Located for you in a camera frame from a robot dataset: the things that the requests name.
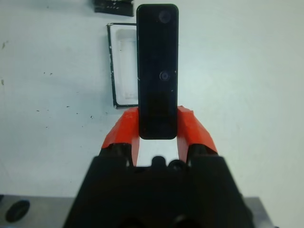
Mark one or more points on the black camera box lid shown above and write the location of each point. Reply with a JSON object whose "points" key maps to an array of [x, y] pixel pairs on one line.
{"points": [[111, 8]]}

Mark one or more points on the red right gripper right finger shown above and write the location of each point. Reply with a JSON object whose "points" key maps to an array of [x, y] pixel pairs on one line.
{"points": [[192, 130]]}

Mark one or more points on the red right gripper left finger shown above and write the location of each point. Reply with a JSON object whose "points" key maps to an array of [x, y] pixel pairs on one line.
{"points": [[123, 130]]}

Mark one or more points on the white-lined camera box base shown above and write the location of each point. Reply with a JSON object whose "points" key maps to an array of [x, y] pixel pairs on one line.
{"points": [[123, 59]]}

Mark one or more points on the black bar-shaped camera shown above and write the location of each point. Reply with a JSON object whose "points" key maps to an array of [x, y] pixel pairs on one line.
{"points": [[156, 59]]}

